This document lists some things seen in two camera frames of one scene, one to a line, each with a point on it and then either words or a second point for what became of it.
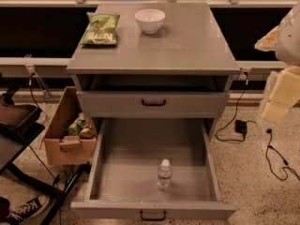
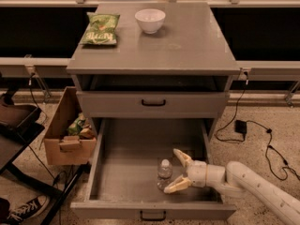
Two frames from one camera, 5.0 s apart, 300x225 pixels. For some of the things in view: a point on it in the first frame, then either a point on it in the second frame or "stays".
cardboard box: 62,149 stays
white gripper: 289,41 -> 197,172
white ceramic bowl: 150,20 stays
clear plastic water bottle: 164,173 stays
